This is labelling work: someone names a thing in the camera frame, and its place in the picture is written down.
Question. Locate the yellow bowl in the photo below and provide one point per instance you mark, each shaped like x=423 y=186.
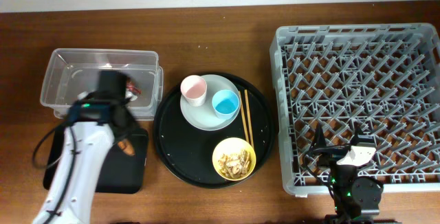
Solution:
x=233 y=145

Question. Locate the wooden chopstick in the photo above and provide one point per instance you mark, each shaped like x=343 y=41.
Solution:
x=249 y=119
x=243 y=118

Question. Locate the pink cup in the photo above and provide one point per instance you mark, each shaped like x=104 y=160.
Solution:
x=194 y=90

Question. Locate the crumpled white tissue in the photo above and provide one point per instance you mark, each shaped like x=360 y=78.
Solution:
x=130 y=95

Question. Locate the left wooden chopstick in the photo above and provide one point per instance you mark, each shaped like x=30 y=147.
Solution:
x=243 y=118

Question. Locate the blue cup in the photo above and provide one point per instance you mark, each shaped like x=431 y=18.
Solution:
x=225 y=104

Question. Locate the grey dishwasher rack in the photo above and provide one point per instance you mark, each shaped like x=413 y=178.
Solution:
x=381 y=78

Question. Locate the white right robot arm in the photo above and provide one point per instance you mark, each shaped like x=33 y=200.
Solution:
x=356 y=198

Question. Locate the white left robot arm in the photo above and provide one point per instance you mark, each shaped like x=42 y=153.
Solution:
x=62 y=207

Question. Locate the pile of peanut shells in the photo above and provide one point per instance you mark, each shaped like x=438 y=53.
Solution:
x=235 y=165

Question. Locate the right wooden chopstick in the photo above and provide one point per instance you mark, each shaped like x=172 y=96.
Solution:
x=249 y=119

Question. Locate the orange carrot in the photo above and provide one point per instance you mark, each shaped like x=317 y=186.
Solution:
x=126 y=147

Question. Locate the grey plate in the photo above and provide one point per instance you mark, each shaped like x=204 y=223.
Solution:
x=204 y=117

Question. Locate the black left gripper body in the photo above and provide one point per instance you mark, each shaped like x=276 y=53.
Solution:
x=128 y=131

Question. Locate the round black tray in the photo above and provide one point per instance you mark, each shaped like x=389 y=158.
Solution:
x=187 y=151

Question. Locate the red snack wrapper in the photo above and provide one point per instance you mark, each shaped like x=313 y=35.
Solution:
x=132 y=87

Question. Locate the black rectangular tray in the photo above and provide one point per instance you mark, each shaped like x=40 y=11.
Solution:
x=127 y=172

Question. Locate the clear plastic bin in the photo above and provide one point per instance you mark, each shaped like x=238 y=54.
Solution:
x=71 y=72

